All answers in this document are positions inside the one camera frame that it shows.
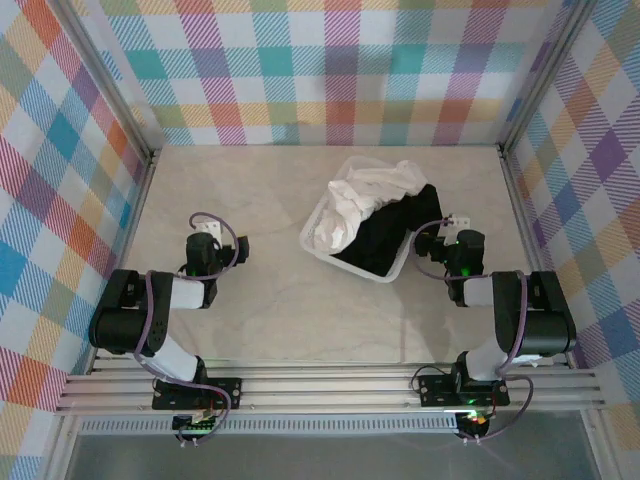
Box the white plastic basket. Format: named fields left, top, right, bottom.
left=298, top=154, right=452, bottom=285

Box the white t-shirt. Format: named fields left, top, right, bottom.
left=312, top=159, right=431, bottom=252

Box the black garment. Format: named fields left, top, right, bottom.
left=331, top=183, right=446, bottom=279

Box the small controller circuit board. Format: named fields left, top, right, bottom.
left=172, top=412, right=222, bottom=435
left=455, top=409, right=490, bottom=432

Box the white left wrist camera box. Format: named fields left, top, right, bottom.
left=193, top=219, right=224, bottom=247

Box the aluminium side rail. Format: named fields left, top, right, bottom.
left=498, top=143, right=579, bottom=371
left=87, top=149, right=161, bottom=376

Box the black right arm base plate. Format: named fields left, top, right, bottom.
left=417, top=373, right=511, bottom=407

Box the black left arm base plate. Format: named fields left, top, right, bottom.
left=152, top=377, right=244, bottom=412

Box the aluminium mounting rail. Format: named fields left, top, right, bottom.
left=54, top=357, right=604, bottom=416

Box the aluminium frame post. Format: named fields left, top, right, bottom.
left=497, top=0, right=601, bottom=154
left=47, top=0, right=164, bottom=169

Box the slotted grey cable duct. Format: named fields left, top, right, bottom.
left=79, top=418, right=459, bottom=435

